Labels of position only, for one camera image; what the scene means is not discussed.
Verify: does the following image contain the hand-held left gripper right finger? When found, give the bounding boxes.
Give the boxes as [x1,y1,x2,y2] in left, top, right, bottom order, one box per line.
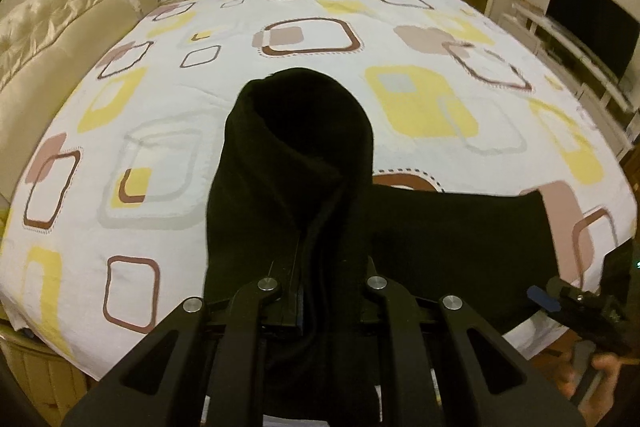
[357,257,591,427]

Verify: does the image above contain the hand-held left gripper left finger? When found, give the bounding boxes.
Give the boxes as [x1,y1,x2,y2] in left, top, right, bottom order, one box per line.
[62,237,306,427]

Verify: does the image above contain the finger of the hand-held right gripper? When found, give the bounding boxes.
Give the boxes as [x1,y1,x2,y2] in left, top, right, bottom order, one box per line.
[526,277,576,324]

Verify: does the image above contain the black pants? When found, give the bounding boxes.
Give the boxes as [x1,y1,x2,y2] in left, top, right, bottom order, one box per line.
[202,68,566,418]

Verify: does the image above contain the person's right hand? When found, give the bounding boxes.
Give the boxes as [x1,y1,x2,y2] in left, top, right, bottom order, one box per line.
[555,347,631,414]

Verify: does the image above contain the cream bed base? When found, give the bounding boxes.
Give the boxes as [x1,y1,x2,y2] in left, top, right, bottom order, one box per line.
[0,322,98,408]

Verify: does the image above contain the patterned white bed sheet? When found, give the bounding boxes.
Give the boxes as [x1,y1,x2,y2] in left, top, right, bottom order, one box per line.
[0,0,636,383]

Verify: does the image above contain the white television stand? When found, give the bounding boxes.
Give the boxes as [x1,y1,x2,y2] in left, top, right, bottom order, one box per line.
[510,2,640,158]

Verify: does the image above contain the black flat television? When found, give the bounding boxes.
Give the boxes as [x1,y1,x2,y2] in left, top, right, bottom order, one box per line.
[545,0,640,85]

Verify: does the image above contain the cream tufted headboard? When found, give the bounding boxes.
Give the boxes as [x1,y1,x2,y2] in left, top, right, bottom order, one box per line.
[0,0,158,208]

